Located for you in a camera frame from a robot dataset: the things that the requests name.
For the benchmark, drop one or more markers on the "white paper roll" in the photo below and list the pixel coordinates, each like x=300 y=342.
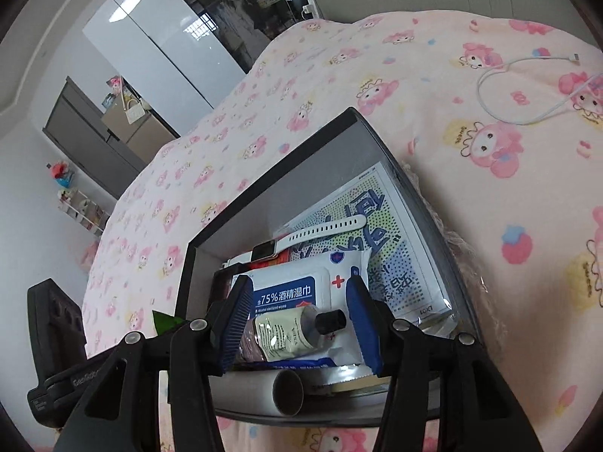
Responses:
x=265 y=393

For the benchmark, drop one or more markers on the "blue white picture book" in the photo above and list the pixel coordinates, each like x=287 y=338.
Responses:
x=401 y=270

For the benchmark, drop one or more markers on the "grey door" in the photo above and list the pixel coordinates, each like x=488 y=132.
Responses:
x=75 y=127

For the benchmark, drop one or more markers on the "white band smartwatch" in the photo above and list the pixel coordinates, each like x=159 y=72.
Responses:
x=272 y=248

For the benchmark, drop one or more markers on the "dark grey cardboard box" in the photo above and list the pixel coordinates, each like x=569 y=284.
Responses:
x=350 y=395

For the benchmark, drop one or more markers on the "pink cartoon print blanket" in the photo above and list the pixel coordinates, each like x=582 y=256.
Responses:
x=500 y=120

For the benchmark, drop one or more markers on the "hand cream tube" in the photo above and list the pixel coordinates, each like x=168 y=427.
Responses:
x=288 y=333

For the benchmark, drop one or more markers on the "brown cardboard boxes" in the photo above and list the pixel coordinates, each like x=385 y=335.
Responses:
x=137 y=125

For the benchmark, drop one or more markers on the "white blue wet wipes pack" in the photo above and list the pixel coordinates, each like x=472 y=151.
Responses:
x=320 y=281

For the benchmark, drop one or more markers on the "white glossy wardrobe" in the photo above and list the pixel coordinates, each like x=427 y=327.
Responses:
x=166 y=52

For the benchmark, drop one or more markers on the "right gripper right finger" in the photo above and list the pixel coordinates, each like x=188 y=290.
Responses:
x=477 y=409

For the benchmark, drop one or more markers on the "white small shelf rack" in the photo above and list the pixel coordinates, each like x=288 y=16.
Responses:
x=83 y=210

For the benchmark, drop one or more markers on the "green yellow snack bag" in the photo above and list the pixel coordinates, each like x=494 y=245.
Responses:
x=164 y=323

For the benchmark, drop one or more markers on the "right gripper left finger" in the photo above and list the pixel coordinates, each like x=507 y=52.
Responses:
x=119 y=409

